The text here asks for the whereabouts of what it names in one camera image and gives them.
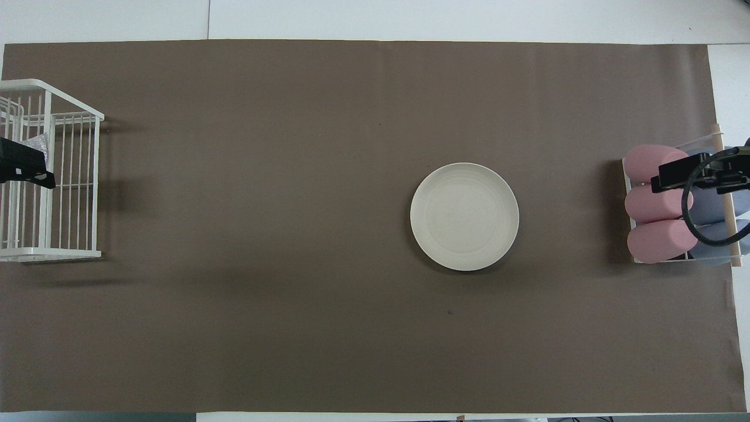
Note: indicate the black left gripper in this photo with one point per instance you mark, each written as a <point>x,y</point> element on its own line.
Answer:
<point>17,161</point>

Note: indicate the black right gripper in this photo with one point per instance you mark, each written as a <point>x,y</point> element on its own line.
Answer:
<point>732,176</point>

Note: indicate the cream round plate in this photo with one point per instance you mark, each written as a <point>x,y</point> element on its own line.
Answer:
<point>464,217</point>

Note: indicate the pink plastic cup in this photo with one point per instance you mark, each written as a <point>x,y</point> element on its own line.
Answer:
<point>644,163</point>
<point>650,205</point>
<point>659,241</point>

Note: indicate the blue plastic cup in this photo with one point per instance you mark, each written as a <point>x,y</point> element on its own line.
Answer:
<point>739,202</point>
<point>712,205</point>
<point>718,234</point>

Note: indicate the cup rack with wooden bar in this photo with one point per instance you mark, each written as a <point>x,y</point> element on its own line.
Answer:
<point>732,234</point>

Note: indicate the brown table mat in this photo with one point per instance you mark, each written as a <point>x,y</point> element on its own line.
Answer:
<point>351,117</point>

